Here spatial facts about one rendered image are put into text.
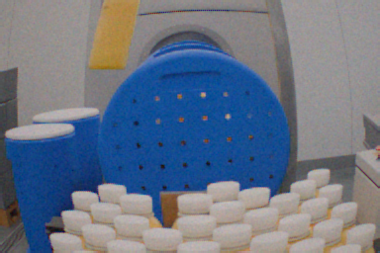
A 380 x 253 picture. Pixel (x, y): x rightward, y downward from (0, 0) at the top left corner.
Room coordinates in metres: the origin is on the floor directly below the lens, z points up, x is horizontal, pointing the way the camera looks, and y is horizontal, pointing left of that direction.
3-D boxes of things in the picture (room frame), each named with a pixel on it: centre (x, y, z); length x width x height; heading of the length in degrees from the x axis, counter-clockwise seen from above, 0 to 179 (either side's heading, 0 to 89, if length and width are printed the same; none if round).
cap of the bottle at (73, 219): (0.76, 0.13, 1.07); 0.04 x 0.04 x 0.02
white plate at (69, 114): (2.34, 0.41, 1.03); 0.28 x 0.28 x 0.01
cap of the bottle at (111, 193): (0.94, 0.10, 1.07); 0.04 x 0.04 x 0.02
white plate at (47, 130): (1.94, 0.45, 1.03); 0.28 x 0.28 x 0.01
